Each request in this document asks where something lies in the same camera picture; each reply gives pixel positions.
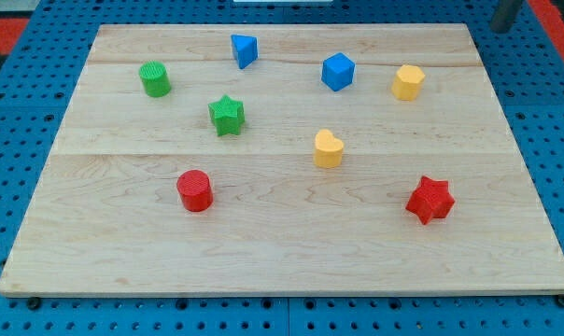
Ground blue cube block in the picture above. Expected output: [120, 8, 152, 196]
[321, 52, 355, 91]

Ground blue triangle block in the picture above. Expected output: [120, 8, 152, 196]
[231, 35, 259, 69]

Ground red star block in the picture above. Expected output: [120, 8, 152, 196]
[405, 175, 456, 225]

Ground wooden board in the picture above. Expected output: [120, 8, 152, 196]
[0, 23, 564, 298]

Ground grey metal pole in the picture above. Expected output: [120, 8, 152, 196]
[489, 0, 523, 34]

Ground green star block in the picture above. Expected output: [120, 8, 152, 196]
[208, 95, 245, 136]

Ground yellow heart block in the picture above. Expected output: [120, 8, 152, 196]
[313, 129, 344, 168]

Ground green cylinder block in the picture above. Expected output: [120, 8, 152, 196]
[138, 61, 171, 98]

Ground yellow hexagon block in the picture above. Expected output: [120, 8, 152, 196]
[391, 64, 426, 101]

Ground red cylinder block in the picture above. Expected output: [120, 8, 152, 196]
[176, 170, 213, 212]

